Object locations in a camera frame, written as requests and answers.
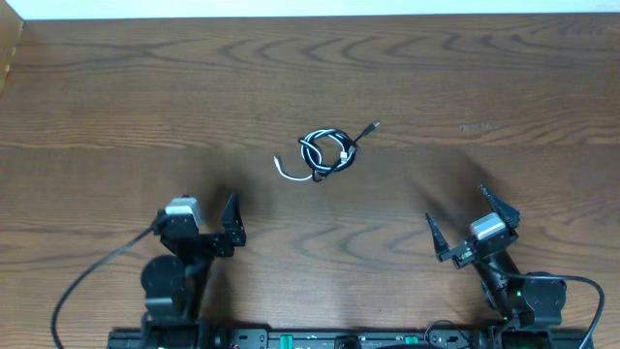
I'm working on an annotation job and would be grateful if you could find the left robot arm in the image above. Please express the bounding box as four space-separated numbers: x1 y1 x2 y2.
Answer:
140 194 247 325

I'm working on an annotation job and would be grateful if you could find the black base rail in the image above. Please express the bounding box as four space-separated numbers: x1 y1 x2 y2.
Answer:
106 327 593 349

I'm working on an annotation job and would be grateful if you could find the black USB cable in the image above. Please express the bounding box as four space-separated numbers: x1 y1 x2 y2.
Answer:
297 121 382 183

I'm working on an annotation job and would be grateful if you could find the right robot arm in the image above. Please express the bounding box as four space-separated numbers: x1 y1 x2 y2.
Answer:
425 185 567 330

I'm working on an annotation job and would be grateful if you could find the white USB cable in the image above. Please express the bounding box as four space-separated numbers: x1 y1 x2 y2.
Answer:
273 129 358 182

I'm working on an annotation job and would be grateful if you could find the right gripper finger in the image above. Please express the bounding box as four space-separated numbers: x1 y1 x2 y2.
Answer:
425 212 450 260
480 184 520 228

